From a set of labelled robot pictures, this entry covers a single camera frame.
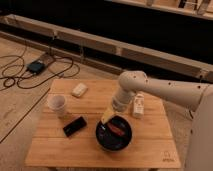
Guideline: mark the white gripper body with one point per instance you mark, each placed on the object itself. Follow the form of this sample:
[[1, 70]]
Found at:
[[120, 100]]

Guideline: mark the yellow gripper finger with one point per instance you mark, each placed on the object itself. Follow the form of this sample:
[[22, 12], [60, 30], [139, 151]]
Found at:
[[107, 115]]

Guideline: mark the white sponge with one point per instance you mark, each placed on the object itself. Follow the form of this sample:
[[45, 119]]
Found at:
[[79, 90]]

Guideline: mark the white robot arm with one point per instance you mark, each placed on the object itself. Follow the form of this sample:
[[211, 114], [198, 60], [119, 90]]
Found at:
[[197, 97]]

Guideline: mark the red object in bowl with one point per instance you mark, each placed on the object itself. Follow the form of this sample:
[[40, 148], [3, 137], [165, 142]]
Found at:
[[115, 129]]

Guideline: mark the black ceramic bowl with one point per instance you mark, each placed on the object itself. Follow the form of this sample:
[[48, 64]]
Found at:
[[111, 141]]

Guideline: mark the white bottle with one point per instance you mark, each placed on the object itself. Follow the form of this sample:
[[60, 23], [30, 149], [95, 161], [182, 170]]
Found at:
[[138, 106]]

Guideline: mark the black rectangular box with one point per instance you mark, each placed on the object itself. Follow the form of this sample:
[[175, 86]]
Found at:
[[74, 126]]

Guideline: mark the wooden table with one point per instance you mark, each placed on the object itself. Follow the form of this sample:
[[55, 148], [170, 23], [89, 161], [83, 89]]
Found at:
[[79, 141]]

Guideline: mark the white paper cup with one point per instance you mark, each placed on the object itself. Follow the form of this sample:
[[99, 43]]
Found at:
[[57, 104]]

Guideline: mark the blue power box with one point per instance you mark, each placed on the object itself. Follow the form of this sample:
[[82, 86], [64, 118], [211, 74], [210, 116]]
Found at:
[[36, 67]]

